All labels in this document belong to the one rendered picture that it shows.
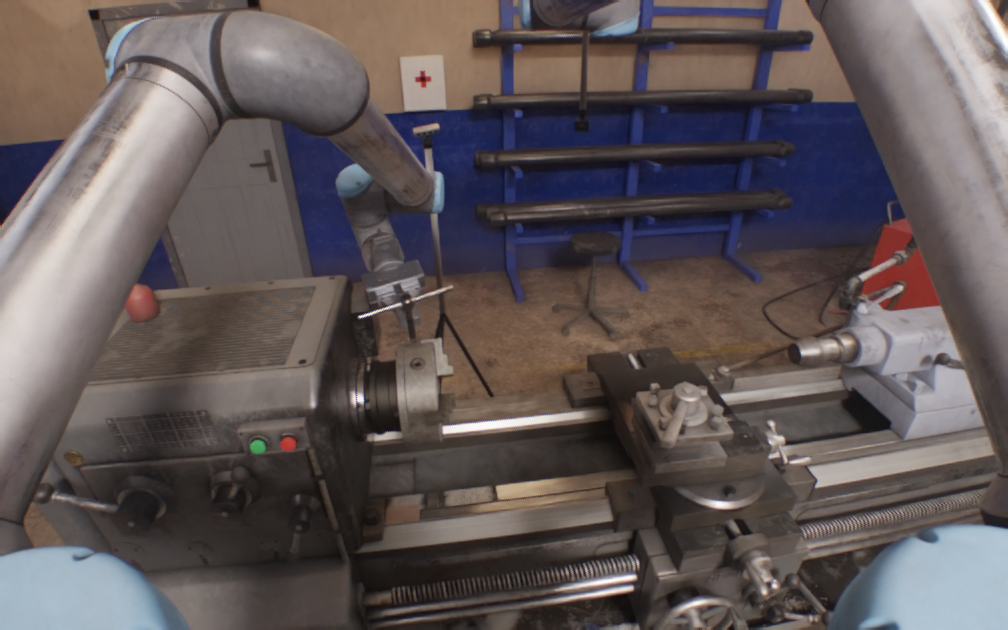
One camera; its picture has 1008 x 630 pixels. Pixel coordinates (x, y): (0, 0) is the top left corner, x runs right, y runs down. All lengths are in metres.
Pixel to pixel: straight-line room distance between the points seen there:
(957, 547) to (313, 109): 0.67
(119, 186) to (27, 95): 4.38
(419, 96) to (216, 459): 3.19
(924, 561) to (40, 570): 0.46
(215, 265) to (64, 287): 4.19
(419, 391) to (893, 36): 1.01
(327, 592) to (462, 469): 0.53
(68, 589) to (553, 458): 1.42
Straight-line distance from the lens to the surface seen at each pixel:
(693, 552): 1.30
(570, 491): 1.41
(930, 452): 1.88
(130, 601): 0.33
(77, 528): 1.44
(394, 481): 1.63
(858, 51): 0.54
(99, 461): 1.25
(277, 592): 1.36
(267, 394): 1.05
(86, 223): 0.53
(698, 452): 1.24
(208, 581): 1.43
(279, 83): 0.64
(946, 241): 0.47
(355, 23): 4.06
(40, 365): 0.49
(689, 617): 1.41
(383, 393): 1.24
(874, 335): 1.72
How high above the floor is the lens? 1.90
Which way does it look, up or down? 30 degrees down
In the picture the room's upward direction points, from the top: 1 degrees counter-clockwise
